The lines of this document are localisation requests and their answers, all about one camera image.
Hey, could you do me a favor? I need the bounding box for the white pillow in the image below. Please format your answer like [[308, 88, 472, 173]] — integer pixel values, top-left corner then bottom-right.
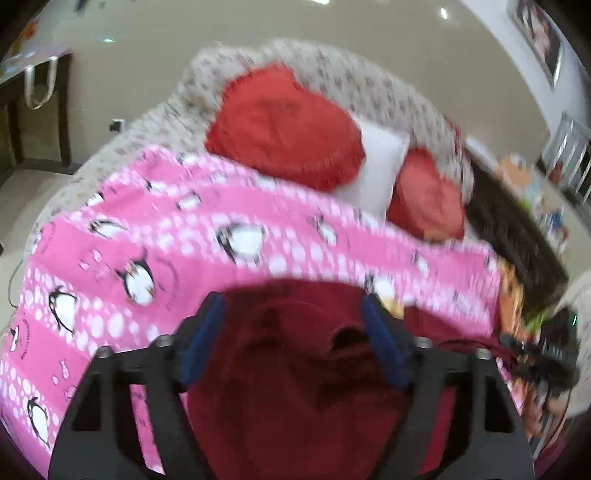
[[332, 115, 411, 222]]

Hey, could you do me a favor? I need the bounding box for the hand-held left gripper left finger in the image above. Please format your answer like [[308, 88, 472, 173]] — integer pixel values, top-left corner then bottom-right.
[[48, 292, 228, 480]]

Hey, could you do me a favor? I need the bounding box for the orange cloth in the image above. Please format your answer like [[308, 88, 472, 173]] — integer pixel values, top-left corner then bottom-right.
[[496, 258, 528, 335]]

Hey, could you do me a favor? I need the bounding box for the white bag strap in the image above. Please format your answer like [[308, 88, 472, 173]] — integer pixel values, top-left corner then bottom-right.
[[23, 55, 61, 112]]

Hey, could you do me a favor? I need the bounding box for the dark red garment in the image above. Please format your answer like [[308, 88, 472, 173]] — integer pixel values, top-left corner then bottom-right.
[[185, 277, 522, 480]]

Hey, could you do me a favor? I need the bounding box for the pink penguin print blanket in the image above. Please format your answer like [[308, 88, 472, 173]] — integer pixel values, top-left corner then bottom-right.
[[0, 143, 509, 480]]

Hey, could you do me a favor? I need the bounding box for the framed wall picture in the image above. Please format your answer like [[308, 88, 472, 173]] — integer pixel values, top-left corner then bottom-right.
[[509, 0, 565, 89]]

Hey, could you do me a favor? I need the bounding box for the large red round cushion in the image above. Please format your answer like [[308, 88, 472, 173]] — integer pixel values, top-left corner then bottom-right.
[[205, 65, 365, 192]]

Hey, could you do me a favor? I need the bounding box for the floral covered sofa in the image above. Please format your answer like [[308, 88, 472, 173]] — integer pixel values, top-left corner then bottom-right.
[[23, 39, 476, 241]]

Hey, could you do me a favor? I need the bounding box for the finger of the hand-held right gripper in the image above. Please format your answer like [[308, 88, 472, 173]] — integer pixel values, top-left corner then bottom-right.
[[500, 333, 546, 377]]

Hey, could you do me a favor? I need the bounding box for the white railing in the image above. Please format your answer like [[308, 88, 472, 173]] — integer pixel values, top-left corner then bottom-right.
[[538, 113, 591, 205]]

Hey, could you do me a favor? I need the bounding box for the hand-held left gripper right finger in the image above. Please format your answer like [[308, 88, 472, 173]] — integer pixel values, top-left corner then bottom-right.
[[364, 292, 537, 480]]

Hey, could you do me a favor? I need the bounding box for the dark wooden table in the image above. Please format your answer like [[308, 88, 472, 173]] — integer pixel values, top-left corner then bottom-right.
[[0, 51, 75, 185]]

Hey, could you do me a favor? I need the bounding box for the dark brown cushion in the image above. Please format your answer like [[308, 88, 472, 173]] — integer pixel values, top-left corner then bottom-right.
[[466, 152, 570, 319]]

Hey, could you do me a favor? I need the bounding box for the small red round cushion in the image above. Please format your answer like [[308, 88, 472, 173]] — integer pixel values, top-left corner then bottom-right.
[[387, 148, 467, 241]]

